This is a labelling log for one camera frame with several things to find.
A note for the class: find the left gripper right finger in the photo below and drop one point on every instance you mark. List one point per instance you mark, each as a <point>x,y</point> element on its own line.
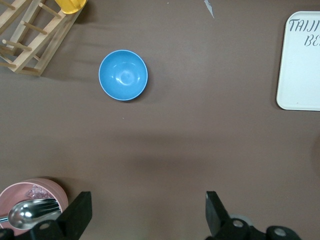
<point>217,215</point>

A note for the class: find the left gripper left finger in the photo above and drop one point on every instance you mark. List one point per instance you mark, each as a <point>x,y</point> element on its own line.
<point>75,215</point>

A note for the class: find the pink bowl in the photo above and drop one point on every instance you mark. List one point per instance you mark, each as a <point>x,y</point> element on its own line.
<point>60,192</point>

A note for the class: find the clear ice cubes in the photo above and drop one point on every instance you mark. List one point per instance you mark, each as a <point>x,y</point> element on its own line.
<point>37,193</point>

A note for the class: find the metal spoon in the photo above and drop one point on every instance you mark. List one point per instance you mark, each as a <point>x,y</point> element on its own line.
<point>25,215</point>

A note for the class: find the blue bowl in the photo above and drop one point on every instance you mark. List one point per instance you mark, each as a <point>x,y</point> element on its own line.
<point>123,75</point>

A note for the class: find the cream bear print tray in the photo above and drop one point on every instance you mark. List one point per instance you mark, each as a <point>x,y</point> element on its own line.
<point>300,75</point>

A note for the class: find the wooden peg drying rack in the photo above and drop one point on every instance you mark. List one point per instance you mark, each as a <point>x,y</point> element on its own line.
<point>53,40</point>

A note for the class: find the small grey tape scrap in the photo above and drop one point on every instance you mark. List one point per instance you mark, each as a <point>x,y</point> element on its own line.
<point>209,7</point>

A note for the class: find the yellow cup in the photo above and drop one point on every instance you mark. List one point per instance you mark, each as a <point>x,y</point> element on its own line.
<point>70,6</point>

